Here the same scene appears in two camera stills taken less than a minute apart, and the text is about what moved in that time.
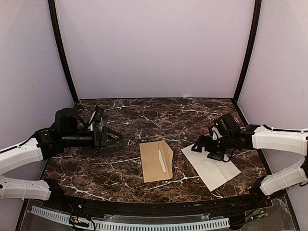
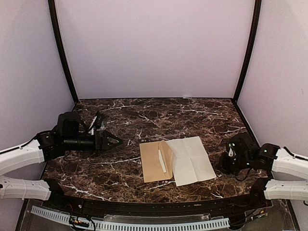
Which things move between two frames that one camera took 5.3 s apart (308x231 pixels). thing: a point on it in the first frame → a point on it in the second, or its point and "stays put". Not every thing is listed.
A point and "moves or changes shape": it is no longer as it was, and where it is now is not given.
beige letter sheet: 213,172 moves or changes shape
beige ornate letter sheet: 161,160 stays put
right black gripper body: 217,147 → 231,166
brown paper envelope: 152,169 stays put
